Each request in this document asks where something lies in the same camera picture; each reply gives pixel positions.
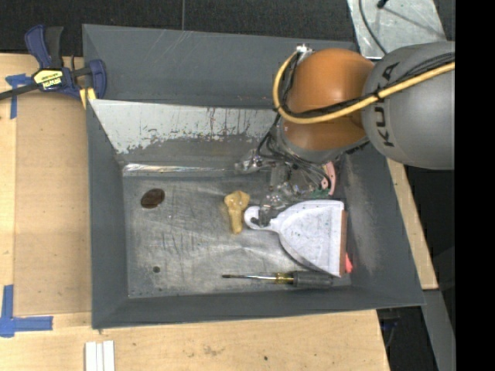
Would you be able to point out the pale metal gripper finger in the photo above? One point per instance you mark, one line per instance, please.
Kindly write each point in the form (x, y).
(270, 203)
(251, 162)

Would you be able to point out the yellow rubber toy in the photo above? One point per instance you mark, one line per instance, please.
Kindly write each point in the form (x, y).
(236, 211)

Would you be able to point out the white plastic dustpan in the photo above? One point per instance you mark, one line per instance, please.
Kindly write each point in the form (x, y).
(309, 234)

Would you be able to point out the black and yellow screwdriver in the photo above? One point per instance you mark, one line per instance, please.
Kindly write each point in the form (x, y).
(309, 279)

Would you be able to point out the dark brown oval disc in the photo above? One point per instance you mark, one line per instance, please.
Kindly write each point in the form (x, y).
(152, 198)

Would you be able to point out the grey metal bin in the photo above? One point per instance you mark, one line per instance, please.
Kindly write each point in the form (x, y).
(193, 68)

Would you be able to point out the pale wood board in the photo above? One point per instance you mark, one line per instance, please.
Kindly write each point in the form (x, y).
(50, 207)

